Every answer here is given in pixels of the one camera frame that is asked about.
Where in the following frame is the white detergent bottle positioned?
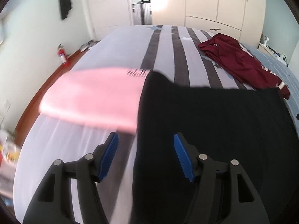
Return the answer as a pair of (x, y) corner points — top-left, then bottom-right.
(0, 142), (21, 166)

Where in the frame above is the cream wardrobe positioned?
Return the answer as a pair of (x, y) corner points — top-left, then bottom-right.
(149, 0), (267, 48)

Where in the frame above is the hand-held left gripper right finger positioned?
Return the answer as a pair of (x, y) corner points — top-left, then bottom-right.
(173, 133), (269, 224)

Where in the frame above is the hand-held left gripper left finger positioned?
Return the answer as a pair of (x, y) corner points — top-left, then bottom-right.
(23, 132), (119, 224)

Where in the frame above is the bed with striped star sheet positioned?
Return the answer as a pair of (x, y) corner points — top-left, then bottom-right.
(13, 24), (299, 224)

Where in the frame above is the red fire extinguisher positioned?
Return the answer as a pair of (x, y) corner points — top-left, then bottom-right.
(57, 43), (69, 66)

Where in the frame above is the black printed t-shirt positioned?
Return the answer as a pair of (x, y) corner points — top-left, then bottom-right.
(131, 71), (299, 224)

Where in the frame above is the silver ribbed suitcase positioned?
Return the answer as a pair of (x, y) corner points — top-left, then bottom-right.
(132, 1), (152, 26)

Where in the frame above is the white door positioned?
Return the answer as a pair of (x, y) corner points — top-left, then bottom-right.
(84, 0), (133, 40)

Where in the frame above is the pink folded garment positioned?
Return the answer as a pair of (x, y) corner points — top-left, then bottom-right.
(38, 67), (151, 136)

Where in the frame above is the black hanging garment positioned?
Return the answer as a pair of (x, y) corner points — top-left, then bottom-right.
(57, 0), (72, 21)

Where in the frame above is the white nightstand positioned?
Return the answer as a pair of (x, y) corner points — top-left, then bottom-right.
(258, 42), (290, 64)

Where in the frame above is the maroon garment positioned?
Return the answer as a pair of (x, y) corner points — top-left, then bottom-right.
(198, 33), (291, 100)

